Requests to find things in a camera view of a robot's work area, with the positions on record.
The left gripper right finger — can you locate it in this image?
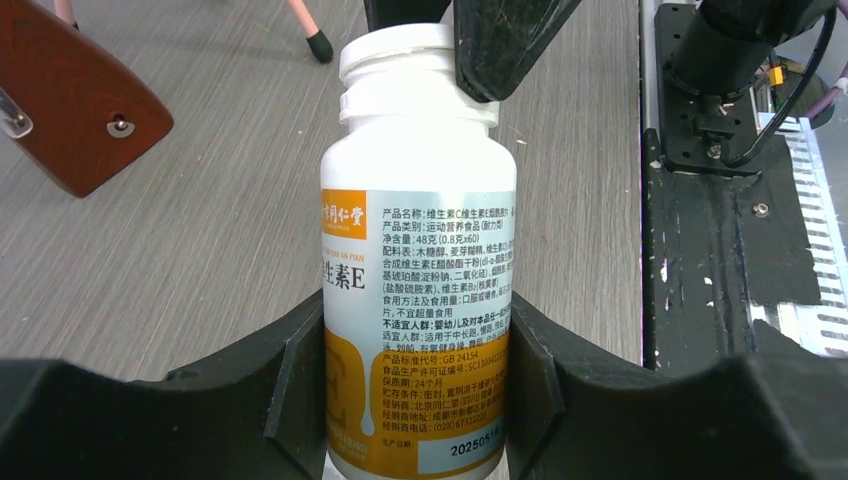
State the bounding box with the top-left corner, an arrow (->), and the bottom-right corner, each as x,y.
506,296 -> 847,479

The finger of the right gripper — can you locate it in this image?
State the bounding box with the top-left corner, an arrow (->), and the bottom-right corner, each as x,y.
453,0 -> 580,103
363,0 -> 451,32

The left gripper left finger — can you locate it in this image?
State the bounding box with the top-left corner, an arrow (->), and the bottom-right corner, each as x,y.
1,293 -> 326,479

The white vitamin pill bottle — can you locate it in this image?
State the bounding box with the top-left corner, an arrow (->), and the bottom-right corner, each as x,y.
320,23 -> 517,479

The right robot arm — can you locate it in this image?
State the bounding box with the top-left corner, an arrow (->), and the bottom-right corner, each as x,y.
342,1 -> 837,104

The pink music stand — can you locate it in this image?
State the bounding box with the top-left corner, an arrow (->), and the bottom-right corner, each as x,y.
52,0 -> 334,64

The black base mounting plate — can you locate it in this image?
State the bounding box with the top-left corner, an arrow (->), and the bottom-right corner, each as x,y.
642,3 -> 821,376

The brown wooden metronome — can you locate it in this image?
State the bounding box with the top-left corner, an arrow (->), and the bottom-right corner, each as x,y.
1,0 -> 174,198

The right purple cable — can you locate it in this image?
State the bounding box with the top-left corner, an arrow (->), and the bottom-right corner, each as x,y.
804,0 -> 848,124

